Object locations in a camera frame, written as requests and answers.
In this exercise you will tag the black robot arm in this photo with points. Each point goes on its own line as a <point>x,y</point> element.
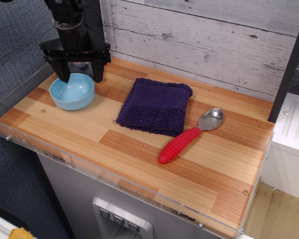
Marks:
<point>70,12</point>

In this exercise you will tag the purple folded towel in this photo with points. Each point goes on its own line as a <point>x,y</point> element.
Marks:
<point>155,107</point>

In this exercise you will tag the black left frame post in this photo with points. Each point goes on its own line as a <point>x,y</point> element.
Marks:
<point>93,19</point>

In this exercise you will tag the light blue bowl cup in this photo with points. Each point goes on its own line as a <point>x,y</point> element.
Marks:
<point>74,95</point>

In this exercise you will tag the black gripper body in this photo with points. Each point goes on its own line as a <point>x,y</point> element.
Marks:
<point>74,43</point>

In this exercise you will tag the clear acrylic table guard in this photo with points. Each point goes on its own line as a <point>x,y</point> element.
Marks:
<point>204,186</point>

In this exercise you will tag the black frame post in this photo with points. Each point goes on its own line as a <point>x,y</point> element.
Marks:
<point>285,83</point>
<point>93,19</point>

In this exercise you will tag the red handled metal spoon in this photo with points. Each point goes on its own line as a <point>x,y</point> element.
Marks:
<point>210,120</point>

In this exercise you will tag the white ribbed side unit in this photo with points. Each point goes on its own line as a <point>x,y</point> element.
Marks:
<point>281,166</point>

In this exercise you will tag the grey cabinet with button panel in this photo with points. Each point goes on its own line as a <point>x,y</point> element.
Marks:
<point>96,210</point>

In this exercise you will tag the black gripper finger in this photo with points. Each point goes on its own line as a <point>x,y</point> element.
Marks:
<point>61,68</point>
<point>98,70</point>

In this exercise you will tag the black right frame post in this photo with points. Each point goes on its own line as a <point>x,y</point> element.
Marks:
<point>285,83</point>

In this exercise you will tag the grey plush elephant toy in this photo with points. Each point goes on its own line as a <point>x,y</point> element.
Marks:
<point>84,68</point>

